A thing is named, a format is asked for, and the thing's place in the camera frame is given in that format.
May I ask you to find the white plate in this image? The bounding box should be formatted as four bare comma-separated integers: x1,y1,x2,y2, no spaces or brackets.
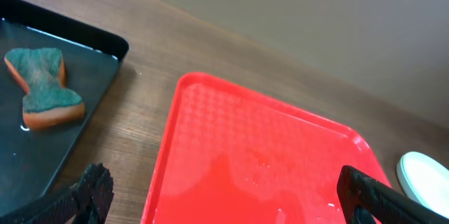
396,152,449,218

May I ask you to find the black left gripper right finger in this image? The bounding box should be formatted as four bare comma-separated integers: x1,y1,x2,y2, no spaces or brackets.
337,165,448,224

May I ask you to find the black water tray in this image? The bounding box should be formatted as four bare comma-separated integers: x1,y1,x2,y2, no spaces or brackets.
1,0,129,215

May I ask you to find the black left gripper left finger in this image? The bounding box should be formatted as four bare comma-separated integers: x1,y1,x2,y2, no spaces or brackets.
1,163,114,224

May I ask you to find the green orange sponge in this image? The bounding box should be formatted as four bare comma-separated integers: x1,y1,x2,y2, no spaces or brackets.
4,48,86,130

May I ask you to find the red serving tray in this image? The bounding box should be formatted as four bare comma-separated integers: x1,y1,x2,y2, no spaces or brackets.
141,72,387,224

